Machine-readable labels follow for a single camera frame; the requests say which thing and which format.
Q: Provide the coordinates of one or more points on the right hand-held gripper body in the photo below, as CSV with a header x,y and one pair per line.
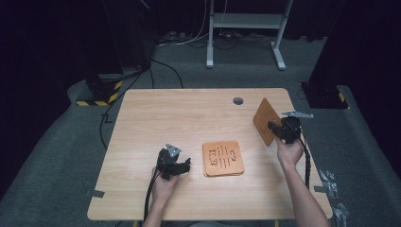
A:
x,y
290,129

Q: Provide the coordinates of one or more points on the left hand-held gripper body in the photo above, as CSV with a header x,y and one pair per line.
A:
x,y
167,164

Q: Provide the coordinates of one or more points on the person's left hand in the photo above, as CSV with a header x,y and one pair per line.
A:
x,y
164,189

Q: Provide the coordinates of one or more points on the person's right hand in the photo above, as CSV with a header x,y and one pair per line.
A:
x,y
289,154

